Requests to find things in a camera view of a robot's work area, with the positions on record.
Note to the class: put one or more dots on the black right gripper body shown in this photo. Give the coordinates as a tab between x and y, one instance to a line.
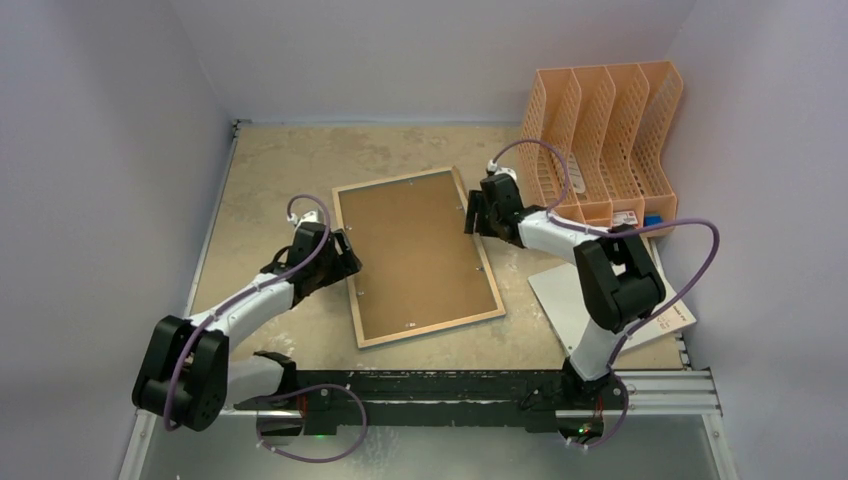
482	214

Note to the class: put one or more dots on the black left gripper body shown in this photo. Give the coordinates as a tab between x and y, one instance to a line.
331	267

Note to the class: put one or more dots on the blue wooden picture frame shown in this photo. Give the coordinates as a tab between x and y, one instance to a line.
417	258

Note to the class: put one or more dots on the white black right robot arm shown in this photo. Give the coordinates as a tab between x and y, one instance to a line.
618	281

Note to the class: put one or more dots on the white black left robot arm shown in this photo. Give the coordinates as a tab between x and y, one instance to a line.
187	376

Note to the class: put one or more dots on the orange plastic file organizer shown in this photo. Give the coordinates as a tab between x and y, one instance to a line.
594	138

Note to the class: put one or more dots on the red white small card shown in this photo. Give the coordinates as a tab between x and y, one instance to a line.
628	217

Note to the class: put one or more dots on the blue small object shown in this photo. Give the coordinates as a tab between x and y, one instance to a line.
652	219

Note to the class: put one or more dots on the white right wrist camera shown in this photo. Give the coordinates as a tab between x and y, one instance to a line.
493	168

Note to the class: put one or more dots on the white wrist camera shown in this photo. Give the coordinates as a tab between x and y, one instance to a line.
493	168
312	216

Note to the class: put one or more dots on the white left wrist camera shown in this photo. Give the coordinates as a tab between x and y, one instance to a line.
312	216

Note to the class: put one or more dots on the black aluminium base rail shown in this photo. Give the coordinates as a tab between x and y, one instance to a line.
586	413

